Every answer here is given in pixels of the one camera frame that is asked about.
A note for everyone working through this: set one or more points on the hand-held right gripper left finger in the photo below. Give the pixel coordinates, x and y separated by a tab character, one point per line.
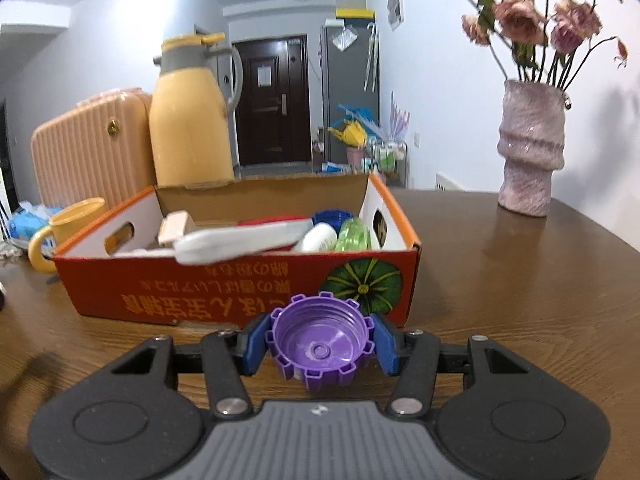
252	347

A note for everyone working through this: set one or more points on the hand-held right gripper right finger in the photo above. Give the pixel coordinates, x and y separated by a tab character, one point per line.
385	347

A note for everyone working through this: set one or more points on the red orange cardboard box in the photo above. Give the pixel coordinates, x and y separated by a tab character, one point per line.
225	295

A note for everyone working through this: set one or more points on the purple ridged bottle cap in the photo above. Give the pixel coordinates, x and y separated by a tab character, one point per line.
320	340

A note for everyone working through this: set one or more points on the red white lint brush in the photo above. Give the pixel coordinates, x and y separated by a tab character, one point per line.
235	240

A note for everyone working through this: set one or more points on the small white bottle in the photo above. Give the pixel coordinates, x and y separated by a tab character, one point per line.
317	237

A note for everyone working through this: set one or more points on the cream power adapter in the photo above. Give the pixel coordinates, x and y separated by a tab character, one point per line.
172	230

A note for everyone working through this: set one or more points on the green plastic bottle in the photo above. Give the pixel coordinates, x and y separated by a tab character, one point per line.
352	235

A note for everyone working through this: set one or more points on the blue bottle cap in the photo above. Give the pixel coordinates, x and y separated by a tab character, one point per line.
330	216

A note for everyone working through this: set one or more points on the pink bucket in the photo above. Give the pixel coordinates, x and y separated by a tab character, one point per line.
355	156

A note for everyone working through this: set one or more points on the yellow mug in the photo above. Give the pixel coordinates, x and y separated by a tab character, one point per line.
75	225

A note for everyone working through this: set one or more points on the yellow plastic toy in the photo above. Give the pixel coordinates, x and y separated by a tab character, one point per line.
352	134

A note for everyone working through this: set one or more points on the dark wooden door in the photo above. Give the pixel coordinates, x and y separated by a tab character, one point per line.
260	125

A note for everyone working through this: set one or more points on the purple feather decoration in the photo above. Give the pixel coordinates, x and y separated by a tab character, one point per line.
399	120

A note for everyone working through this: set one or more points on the yellow thermos jug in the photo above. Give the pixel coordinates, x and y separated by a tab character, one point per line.
190	125

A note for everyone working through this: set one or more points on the blue plastic item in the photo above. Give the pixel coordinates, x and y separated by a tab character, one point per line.
356	112

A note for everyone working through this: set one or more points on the pink ceramic vase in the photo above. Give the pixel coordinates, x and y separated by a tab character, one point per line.
530	160

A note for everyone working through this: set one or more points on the pink ribbed suitcase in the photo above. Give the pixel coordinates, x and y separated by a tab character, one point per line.
85	160

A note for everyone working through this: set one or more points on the grey refrigerator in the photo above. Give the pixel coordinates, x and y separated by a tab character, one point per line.
345	80

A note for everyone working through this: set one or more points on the white paper notice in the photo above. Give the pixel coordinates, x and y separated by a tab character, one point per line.
264	75

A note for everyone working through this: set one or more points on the clear hanging umbrella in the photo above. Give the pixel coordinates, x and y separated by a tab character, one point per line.
371	55

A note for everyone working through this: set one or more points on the clear plastic bag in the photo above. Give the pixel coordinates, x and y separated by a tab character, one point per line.
344	40

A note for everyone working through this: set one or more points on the yellow box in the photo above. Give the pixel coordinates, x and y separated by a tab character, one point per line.
355	13

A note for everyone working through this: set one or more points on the dried pink flowers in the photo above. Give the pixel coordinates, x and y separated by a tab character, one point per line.
520	20

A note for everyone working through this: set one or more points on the white wall outlet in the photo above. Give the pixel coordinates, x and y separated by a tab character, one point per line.
416	139

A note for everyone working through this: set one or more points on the wall picture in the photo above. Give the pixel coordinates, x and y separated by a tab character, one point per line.
395	7

